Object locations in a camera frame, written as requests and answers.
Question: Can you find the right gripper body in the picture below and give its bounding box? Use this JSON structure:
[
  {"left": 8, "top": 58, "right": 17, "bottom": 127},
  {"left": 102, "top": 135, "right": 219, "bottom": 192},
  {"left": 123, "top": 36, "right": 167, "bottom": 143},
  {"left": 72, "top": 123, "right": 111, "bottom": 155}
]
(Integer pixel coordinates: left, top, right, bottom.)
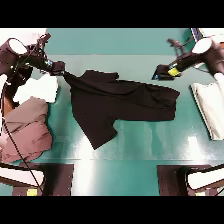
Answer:
[{"left": 152, "top": 63, "right": 183, "bottom": 82}]

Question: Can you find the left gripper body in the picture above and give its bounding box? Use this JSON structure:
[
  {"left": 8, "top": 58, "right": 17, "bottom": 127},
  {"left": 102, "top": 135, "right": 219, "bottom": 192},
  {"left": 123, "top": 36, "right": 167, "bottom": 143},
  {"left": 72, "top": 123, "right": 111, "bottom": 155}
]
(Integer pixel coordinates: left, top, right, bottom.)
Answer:
[{"left": 48, "top": 60, "right": 67, "bottom": 77}]

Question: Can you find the black T-shirt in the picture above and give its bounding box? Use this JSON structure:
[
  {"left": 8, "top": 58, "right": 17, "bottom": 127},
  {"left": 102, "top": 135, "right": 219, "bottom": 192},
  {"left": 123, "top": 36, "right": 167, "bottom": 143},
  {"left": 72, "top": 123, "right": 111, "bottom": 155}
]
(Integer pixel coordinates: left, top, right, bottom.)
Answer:
[{"left": 62, "top": 69, "right": 181, "bottom": 151}]

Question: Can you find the white garment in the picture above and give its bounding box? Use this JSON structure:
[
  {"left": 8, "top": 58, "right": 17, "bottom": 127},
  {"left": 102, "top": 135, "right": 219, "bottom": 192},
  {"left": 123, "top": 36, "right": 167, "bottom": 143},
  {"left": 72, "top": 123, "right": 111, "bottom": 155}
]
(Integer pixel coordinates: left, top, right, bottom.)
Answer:
[
  {"left": 189, "top": 81, "right": 224, "bottom": 141},
  {"left": 12, "top": 73, "right": 60, "bottom": 105}
]

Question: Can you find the brown garment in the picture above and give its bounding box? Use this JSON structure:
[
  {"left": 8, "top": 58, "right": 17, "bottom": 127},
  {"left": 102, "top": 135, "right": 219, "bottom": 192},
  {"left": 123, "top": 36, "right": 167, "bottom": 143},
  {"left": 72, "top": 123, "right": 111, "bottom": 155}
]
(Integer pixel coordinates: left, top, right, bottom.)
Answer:
[{"left": 0, "top": 96, "right": 54, "bottom": 164}]

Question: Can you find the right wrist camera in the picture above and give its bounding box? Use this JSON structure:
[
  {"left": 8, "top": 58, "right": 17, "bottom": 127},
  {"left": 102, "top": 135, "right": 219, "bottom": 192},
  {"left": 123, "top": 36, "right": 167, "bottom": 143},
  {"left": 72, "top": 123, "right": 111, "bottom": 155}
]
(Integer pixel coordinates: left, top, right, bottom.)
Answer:
[{"left": 166, "top": 37, "right": 185, "bottom": 56}]

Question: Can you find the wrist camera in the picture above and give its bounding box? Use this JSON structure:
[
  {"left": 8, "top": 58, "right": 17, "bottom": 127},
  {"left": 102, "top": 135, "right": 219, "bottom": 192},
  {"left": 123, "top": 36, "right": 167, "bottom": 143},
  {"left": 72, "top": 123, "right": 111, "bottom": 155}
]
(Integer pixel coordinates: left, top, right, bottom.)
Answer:
[
  {"left": 35, "top": 32, "right": 52, "bottom": 48},
  {"left": 166, "top": 37, "right": 185, "bottom": 56}
]

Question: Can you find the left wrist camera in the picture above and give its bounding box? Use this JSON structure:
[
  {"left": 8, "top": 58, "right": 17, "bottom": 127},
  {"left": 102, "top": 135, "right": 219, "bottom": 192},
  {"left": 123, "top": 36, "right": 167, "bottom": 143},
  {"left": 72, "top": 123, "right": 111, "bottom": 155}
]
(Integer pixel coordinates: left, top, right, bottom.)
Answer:
[{"left": 35, "top": 32, "right": 52, "bottom": 48}]

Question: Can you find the black cable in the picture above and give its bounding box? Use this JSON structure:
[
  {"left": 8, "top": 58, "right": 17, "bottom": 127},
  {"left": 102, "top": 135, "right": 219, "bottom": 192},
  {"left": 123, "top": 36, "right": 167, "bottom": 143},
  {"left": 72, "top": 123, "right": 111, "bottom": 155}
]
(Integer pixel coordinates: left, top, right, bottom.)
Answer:
[{"left": 0, "top": 79, "right": 45, "bottom": 196}]

